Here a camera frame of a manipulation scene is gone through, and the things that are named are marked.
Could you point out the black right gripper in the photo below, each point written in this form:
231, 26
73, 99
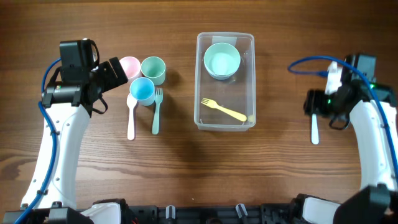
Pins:
315, 104

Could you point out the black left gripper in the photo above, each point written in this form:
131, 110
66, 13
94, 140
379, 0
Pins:
109, 73

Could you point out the blue plastic fork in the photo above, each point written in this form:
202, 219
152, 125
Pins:
314, 130

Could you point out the white plastic spoon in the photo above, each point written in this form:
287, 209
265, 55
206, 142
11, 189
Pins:
131, 104

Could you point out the pink plastic cup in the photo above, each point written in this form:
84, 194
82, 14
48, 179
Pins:
131, 67

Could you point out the blue plastic cup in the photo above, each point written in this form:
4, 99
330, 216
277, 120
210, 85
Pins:
143, 90

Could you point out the green plastic cup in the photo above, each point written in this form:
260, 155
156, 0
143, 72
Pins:
154, 69

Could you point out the green plastic fork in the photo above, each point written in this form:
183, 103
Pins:
158, 101

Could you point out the clear plastic storage container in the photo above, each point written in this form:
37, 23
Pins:
237, 92

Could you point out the blue plastic bowl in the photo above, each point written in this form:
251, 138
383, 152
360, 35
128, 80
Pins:
222, 76

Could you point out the yellow plastic fork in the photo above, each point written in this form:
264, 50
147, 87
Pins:
214, 105

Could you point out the green plastic bowl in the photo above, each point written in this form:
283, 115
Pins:
222, 58

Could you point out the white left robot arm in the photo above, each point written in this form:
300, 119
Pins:
55, 172

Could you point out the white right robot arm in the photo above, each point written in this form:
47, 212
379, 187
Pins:
372, 112

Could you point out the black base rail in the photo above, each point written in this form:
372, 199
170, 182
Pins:
118, 211

